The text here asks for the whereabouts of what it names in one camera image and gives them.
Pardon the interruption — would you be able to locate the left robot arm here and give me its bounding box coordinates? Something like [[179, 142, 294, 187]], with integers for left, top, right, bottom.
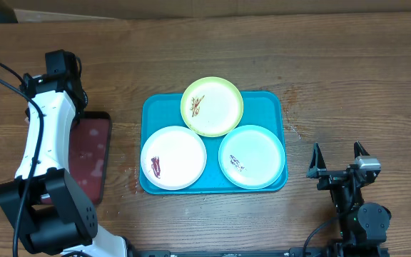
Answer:
[[0, 50, 133, 256]]

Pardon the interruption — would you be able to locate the cardboard panel at back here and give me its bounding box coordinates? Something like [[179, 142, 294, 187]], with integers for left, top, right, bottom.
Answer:
[[0, 0, 411, 19]]

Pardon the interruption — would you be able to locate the yellow-green rimmed plate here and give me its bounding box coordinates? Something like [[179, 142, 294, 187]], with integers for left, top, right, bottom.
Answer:
[[180, 76, 244, 137]]

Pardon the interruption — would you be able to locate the teal plastic tray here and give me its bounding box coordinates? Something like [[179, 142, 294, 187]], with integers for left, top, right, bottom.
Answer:
[[139, 91, 285, 195]]

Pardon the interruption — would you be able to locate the white plate with red stain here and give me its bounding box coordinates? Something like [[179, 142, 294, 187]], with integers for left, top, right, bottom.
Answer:
[[141, 126, 207, 191]]

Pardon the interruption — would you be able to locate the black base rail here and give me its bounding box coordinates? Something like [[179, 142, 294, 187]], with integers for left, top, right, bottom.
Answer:
[[128, 247, 390, 257]]

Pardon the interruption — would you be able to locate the light blue rimmed plate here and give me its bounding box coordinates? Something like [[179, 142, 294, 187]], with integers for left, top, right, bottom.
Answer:
[[218, 125, 286, 191]]

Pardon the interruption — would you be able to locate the black tray with red liner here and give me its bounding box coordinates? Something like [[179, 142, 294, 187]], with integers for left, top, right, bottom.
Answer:
[[41, 111, 113, 206]]

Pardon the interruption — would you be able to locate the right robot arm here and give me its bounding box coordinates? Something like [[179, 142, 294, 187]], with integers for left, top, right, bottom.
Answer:
[[301, 141, 392, 257]]

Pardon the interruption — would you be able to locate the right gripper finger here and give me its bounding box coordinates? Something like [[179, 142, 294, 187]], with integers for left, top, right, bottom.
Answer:
[[308, 142, 327, 172], [353, 141, 369, 158]]

